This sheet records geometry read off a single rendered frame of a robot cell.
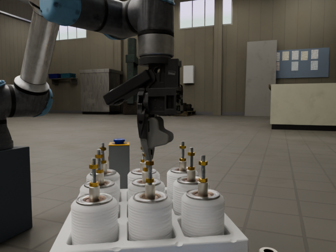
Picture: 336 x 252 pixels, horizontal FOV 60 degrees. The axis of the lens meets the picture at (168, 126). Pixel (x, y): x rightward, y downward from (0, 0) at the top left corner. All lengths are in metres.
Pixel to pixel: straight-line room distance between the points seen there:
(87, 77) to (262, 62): 6.68
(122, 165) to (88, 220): 0.43
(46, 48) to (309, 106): 4.74
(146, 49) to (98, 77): 11.31
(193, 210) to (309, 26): 10.85
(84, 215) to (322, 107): 4.99
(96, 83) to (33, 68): 10.88
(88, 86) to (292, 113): 8.63
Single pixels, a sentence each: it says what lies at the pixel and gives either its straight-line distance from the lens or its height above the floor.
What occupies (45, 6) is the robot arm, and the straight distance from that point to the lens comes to 0.63.
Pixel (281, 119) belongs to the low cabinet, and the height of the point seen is 0.17.
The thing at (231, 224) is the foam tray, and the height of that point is 0.18.
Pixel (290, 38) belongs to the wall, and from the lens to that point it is 11.24.
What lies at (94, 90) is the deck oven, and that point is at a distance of 11.99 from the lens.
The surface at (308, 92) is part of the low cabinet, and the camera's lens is 5.37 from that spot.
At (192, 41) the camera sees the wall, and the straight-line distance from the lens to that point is 11.71.
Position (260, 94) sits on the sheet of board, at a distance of 10.65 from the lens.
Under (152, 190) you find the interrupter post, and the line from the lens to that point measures 0.64.
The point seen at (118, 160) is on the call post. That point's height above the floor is 0.26.
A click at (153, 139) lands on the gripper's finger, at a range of 0.60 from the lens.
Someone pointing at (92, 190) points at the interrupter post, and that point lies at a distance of 0.64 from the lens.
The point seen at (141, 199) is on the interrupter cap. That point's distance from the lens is 0.63.
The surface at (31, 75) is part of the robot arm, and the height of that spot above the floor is 0.55.
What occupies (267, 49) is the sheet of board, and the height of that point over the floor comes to 2.31.
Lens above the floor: 0.46
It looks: 5 degrees down
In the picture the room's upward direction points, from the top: straight up
